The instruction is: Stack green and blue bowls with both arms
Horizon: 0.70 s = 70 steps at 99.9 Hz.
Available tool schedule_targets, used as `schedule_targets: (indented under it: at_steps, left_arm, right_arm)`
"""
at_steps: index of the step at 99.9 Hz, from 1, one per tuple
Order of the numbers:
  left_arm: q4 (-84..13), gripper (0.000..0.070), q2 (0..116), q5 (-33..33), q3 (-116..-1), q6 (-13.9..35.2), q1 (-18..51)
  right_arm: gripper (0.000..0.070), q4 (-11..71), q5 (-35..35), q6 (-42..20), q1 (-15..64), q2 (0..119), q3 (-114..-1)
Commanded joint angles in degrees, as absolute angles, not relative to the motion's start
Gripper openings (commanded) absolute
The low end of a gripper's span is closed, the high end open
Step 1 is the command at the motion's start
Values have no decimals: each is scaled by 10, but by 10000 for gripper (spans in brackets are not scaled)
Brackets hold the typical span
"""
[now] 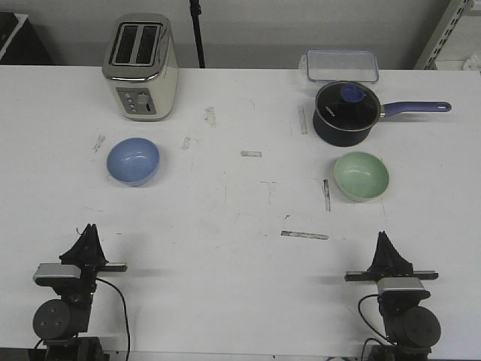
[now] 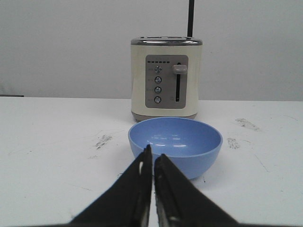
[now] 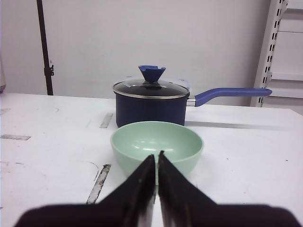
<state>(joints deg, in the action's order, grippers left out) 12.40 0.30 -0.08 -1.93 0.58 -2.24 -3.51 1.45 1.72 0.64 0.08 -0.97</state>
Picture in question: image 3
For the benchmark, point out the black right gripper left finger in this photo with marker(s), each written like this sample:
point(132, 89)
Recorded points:
point(129, 205)

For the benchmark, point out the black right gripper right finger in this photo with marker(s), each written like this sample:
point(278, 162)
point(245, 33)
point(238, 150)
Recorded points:
point(183, 205)

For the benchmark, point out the light green bowl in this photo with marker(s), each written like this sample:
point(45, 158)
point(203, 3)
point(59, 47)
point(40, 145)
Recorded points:
point(133, 143)

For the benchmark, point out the dark blue saucepan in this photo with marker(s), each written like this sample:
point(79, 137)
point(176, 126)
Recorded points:
point(134, 109)

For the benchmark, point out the glass pot lid blue knob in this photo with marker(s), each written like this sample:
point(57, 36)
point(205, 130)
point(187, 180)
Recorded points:
point(150, 86)

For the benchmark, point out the black tripod pole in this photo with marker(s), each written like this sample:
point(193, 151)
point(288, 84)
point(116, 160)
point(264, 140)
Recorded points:
point(48, 68)

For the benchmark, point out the white slotted shelf upright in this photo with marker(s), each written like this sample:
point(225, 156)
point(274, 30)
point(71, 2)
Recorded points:
point(280, 65)

